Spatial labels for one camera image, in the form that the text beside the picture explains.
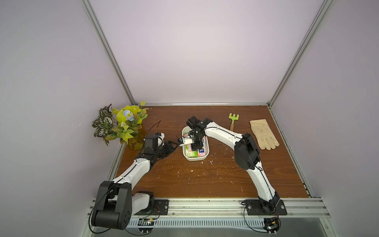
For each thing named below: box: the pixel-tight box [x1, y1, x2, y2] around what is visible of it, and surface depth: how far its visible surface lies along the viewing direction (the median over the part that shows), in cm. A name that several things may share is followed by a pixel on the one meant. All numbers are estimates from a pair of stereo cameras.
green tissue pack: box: [185, 149, 198, 158], surface depth 92 cm
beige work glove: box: [249, 118, 280, 151], surface depth 103 cm
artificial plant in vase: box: [91, 101, 152, 151], surface depth 83 cm
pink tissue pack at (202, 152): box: [198, 145, 206, 158], surface depth 92 cm
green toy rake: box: [228, 112, 240, 132], surface depth 112 cm
